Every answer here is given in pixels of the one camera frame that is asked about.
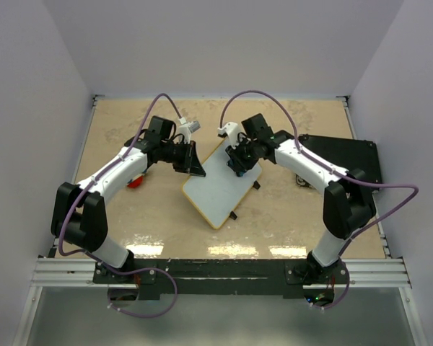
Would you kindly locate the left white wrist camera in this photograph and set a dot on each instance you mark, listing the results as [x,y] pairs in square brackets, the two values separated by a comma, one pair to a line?
[187,128]

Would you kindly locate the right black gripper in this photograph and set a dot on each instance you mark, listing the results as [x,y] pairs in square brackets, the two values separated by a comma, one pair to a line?
[234,155]

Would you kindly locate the yellow framed whiteboard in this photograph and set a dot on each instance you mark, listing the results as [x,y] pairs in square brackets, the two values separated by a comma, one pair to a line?
[217,195]

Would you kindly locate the red white toy car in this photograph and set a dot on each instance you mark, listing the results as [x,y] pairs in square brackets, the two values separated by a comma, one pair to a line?
[134,183]

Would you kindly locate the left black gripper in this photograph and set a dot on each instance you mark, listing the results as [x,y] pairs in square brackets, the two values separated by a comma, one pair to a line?
[190,163]

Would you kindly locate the black hard case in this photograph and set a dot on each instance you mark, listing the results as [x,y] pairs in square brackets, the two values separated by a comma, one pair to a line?
[347,153]

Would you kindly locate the blue whiteboard eraser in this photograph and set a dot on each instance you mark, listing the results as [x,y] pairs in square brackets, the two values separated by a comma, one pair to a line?
[237,169]

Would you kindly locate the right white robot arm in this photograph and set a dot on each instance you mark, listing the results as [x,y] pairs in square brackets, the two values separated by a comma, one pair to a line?
[347,206]

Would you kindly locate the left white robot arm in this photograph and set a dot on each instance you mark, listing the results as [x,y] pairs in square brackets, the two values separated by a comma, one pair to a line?
[79,214]

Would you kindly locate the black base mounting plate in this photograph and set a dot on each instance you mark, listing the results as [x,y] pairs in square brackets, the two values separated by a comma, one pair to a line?
[288,278]

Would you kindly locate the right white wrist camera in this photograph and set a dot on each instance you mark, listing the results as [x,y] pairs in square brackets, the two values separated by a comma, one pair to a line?
[231,131]

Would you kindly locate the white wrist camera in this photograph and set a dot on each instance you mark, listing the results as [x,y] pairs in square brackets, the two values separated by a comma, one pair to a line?
[231,131]
[187,128]

